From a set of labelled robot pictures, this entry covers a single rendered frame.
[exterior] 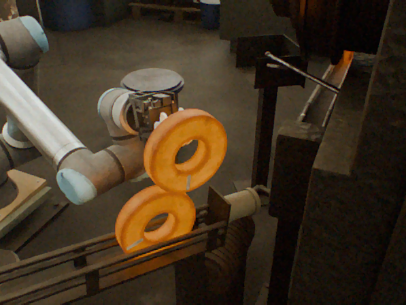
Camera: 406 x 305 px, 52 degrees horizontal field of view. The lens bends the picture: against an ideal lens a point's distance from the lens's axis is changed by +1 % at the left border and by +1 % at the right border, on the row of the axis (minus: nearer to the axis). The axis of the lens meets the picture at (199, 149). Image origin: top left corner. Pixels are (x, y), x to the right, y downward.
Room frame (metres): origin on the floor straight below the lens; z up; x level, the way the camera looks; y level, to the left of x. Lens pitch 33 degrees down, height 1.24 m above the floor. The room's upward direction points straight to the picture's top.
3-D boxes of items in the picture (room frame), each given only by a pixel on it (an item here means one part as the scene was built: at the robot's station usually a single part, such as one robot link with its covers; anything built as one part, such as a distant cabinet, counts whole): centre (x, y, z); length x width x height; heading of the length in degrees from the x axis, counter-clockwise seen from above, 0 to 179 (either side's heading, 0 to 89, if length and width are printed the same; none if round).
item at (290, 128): (0.78, -0.23, 0.68); 0.11 x 0.08 x 0.24; 66
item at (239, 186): (1.58, -0.28, 0.36); 0.26 x 0.20 x 0.72; 11
